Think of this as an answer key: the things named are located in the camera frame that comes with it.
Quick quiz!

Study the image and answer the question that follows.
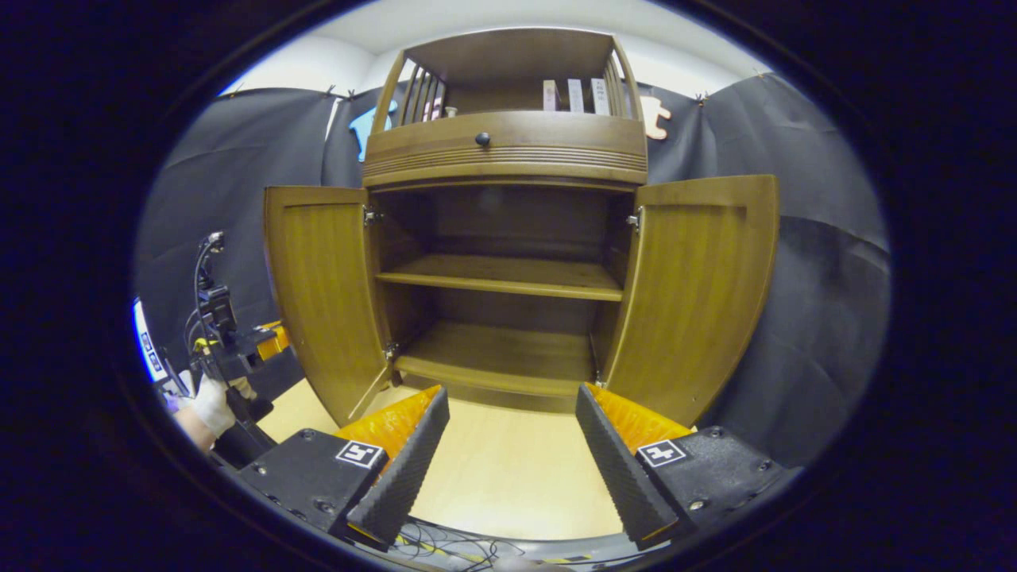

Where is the wooden double-door shoe cabinet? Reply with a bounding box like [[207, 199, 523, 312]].
[[362, 28, 648, 414]]

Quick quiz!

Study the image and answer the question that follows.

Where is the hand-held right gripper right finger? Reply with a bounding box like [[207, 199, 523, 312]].
[[574, 383, 787, 551]]

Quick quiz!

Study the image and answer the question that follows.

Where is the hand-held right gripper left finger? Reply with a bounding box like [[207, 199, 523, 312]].
[[236, 386, 451, 549]]

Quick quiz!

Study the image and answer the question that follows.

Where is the white blue-edged panel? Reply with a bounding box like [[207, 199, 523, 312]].
[[132, 297, 170, 385]]

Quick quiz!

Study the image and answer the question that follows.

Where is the wooden shoe cabinet door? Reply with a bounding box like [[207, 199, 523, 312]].
[[264, 185, 396, 427], [600, 175, 781, 427]]

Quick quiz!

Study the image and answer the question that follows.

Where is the black backdrop cloth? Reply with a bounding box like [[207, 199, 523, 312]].
[[133, 71, 891, 470]]

